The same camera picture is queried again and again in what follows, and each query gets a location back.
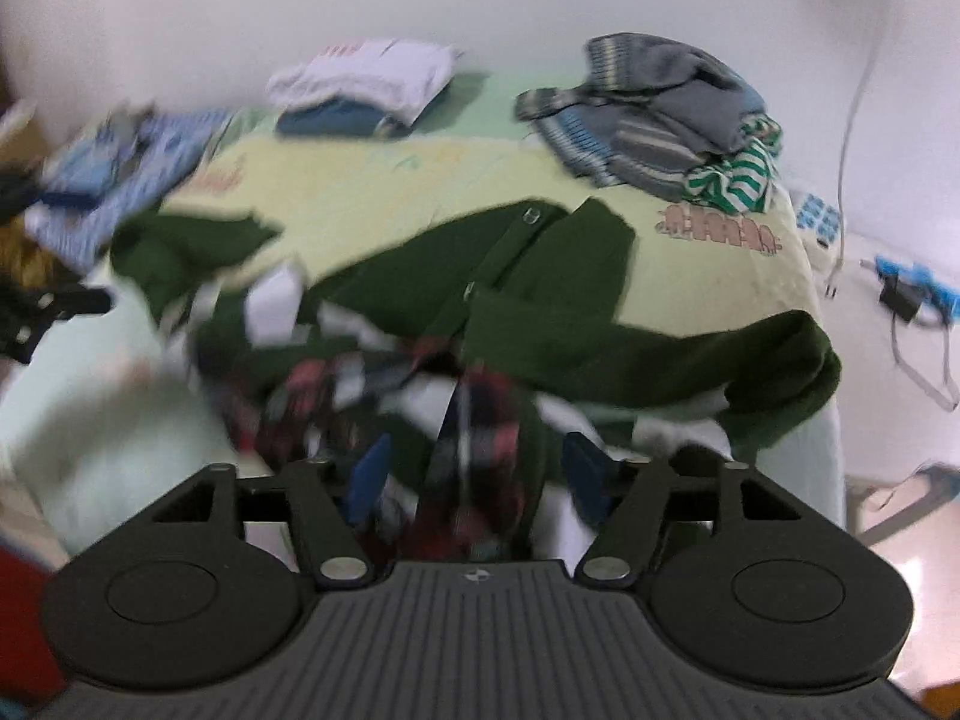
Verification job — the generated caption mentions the grey striped sweater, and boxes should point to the grey striped sweater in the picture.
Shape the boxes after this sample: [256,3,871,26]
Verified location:
[514,32,770,200]

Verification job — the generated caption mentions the blue folded garment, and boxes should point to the blue folded garment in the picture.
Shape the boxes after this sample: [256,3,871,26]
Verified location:
[276,96,410,140]

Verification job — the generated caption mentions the white folded shirt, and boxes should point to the white folded shirt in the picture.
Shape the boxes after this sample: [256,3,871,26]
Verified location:
[266,39,464,127]

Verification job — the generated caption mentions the blue desk tray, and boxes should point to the blue desk tray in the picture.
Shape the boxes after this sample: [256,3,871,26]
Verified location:
[874,255,960,323]

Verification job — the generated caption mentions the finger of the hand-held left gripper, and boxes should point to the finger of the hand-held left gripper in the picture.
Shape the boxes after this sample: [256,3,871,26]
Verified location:
[0,286,113,365]

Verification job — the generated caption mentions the white power cable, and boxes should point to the white power cable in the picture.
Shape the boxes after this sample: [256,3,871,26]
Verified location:
[825,0,893,301]

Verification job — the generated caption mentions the white power strip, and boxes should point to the white power strip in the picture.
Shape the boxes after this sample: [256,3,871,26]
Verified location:
[791,191,845,271]

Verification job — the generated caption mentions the blue patterned bedding pack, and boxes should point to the blue patterned bedding pack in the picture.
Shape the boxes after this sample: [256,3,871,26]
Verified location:
[22,109,233,271]

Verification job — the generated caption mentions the white desk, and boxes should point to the white desk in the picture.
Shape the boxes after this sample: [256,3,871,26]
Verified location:
[814,229,960,541]

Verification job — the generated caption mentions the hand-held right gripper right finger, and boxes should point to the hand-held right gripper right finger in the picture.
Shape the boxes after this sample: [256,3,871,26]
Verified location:
[561,431,807,587]

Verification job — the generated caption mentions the black adapter cable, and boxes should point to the black adapter cable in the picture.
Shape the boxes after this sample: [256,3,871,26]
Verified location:
[892,315,960,410]

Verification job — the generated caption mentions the black power adapter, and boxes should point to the black power adapter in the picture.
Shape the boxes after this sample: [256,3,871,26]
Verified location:
[879,274,923,323]

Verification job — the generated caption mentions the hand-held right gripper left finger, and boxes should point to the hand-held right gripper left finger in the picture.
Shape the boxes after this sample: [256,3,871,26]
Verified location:
[146,431,395,590]

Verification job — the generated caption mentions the green white striped garment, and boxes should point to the green white striped garment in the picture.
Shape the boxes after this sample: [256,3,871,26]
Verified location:
[681,116,785,215]

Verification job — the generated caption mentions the green cardigan with white stripes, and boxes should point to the green cardigan with white stripes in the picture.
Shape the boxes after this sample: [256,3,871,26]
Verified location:
[111,199,842,563]

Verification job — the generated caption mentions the person's red clothing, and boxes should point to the person's red clothing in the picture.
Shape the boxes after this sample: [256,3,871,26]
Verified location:
[0,546,72,706]

